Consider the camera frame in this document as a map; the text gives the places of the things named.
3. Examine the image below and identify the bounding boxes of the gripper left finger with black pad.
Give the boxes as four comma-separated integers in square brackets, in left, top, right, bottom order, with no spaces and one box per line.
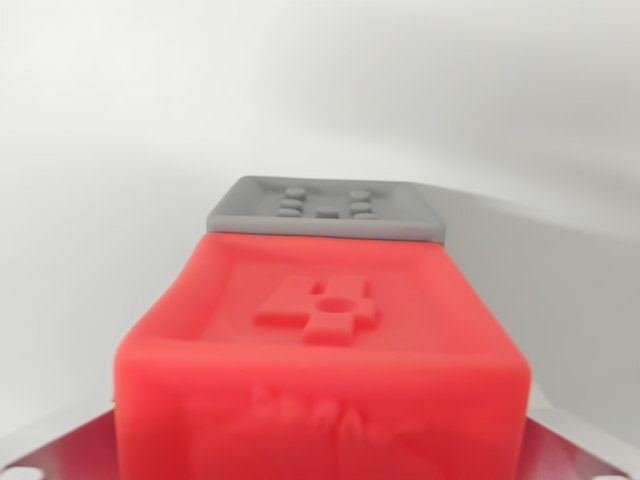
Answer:
[0,405,119,480]

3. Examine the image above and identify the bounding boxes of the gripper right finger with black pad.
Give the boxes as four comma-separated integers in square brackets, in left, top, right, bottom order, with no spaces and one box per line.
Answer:
[523,415,640,480]

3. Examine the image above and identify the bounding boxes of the grey embossed rubber cube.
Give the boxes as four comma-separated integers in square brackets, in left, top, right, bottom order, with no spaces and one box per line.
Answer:
[206,175,447,247]

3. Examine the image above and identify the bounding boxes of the red embossed rubber cube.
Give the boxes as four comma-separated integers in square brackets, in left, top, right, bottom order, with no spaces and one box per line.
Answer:
[110,231,532,480]

